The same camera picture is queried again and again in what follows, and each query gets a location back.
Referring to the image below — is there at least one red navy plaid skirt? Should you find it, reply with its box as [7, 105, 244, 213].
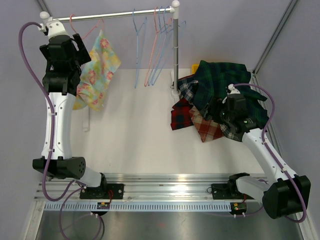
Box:
[170, 97, 194, 131]

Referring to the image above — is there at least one dark green plaid skirt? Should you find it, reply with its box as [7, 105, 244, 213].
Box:
[193, 60, 269, 125]

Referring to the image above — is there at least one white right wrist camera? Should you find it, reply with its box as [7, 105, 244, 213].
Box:
[227, 84, 241, 95]

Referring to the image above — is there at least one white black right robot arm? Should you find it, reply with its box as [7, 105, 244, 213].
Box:
[209, 93, 311, 219]

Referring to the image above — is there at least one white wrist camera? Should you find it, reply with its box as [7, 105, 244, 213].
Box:
[37, 20, 69, 40]
[227, 84, 241, 95]

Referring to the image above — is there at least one yellow plastic bin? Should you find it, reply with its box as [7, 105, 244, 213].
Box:
[191, 64, 199, 74]

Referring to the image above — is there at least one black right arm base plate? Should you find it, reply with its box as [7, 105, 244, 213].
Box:
[206, 183, 254, 201]

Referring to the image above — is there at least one white metal clothes rack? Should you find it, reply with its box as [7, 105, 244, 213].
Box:
[39, 0, 182, 132]

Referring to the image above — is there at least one slotted white cable duct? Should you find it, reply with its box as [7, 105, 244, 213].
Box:
[44, 201, 231, 212]

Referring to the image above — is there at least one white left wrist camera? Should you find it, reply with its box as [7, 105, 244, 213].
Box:
[37, 20, 69, 40]

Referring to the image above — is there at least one navy white plaid skirt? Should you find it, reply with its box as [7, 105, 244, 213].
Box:
[177, 74, 242, 142]

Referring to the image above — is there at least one rust beige plaid skirt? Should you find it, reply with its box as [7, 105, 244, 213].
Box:
[189, 106, 224, 143]

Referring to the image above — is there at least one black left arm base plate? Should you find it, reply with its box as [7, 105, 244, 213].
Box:
[79, 183, 125, 200]

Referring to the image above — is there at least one pastel floral skirt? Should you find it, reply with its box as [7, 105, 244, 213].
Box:
[73, 30, 121, 112]

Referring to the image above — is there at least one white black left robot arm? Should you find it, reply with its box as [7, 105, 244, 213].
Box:
[32, 33, 109, 199]

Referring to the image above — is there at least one aluminium rail frame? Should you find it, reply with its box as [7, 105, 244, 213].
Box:
[22, 0, 311, 240]

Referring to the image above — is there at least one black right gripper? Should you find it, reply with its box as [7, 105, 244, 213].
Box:
[199, 95, 234, 127]

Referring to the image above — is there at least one blue hanger of green skirt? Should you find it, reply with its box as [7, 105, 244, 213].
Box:
[132, 8, 148, 89]

